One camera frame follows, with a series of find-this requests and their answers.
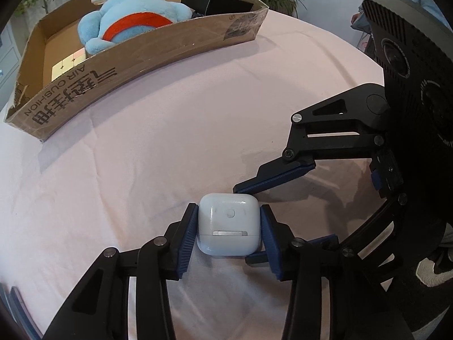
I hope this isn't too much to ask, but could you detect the black rectangular box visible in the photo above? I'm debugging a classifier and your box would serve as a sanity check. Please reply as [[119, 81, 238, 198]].
[[181, 0, 255, 17]]

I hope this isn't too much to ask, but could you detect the pastel puzzle cube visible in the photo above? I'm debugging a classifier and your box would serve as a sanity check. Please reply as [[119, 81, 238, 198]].
[[51, 47, 87, 82]]

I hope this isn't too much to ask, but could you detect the white earbud case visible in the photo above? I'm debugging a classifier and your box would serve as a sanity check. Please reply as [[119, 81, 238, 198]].
[[197, 193, 263, 256]]

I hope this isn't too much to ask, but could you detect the grey cabinet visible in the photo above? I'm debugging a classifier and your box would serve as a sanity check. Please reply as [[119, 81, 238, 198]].
[[0, 21, 22, 94]]

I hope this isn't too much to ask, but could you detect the person's grey white shoe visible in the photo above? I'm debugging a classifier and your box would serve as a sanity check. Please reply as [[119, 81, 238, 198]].
[[415, 248, 453, 288]]

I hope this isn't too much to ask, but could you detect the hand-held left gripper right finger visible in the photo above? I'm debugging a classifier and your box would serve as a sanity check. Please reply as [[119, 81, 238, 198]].
[[259, 204, 415, 340]]

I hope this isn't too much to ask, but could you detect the cardboard box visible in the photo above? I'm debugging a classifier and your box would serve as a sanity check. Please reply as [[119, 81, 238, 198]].
[[3, 0, 270, 143]]

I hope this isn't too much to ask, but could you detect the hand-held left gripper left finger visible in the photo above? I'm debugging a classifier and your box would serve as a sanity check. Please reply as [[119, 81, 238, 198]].
[[42, 203, 199, 340]]

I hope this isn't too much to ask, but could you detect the light blue plush toy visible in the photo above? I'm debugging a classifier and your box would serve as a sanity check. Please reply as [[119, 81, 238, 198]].
[[77, 0, 194, 56]]

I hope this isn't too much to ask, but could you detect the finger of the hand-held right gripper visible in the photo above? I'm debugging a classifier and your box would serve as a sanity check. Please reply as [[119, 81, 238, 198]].
[[245, 191, 413, 265], [232, 82, 390, 196]]

